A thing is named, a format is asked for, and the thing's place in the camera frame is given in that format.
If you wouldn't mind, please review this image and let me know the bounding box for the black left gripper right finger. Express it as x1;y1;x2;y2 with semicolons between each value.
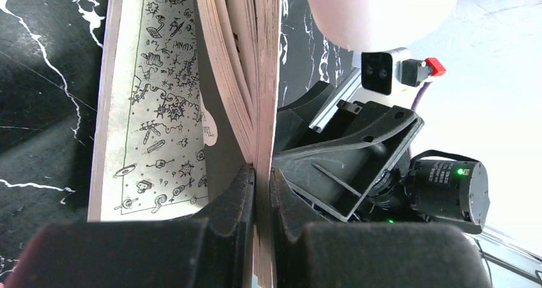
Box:
269;169;490;287

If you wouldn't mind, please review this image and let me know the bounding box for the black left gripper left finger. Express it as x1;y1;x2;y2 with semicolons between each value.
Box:
4;164;255;287

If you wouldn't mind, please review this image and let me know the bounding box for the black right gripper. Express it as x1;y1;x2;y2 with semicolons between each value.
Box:
272;81;426;222

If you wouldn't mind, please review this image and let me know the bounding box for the blue 91-storey treehouse book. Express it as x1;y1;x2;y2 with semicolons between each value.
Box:
87;0;283;288

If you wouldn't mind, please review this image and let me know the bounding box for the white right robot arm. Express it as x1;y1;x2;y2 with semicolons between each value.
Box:
272;81;490;234

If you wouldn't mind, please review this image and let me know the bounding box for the aluminium frame rail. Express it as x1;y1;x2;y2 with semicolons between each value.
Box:
309;68;361;132

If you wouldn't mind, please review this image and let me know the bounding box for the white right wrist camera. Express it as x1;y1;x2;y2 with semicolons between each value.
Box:
360;47;447;96

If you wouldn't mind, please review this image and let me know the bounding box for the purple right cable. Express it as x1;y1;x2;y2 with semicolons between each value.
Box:
406;80;435;160

